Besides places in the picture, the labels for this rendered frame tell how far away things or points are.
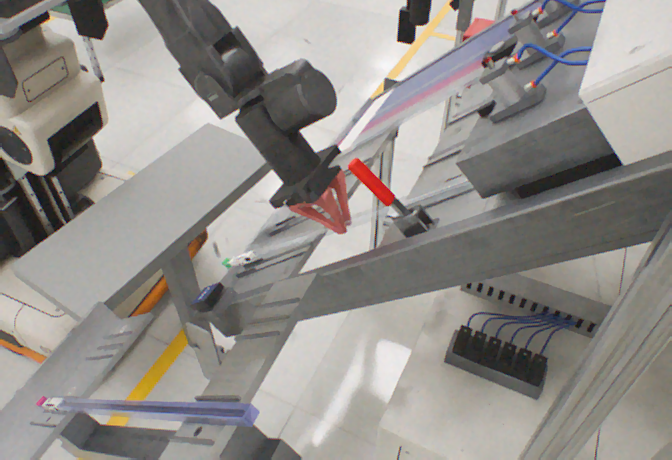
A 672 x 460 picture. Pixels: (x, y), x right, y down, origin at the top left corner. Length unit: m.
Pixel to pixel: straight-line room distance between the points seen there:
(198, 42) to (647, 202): 0.46
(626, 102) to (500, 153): 0.12
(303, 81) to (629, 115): 0.33
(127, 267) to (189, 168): 0.32
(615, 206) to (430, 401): 0.56
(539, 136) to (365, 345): 1.30
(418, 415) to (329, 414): 0.70
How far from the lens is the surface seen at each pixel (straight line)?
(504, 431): 0.94
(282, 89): 0.61
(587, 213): 0.47
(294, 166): 0.66
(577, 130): 0.47
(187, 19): 0.63
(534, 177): 0.50
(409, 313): 1.78
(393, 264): 0.58
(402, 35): 0.74
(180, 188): 1.32
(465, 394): 0.95
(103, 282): 1.17
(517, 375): 0.94
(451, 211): 0.58
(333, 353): 1.68
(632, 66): 0.42
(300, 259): 0.79
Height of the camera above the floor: 1.45
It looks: 44 degrees down
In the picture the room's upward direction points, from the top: straight up
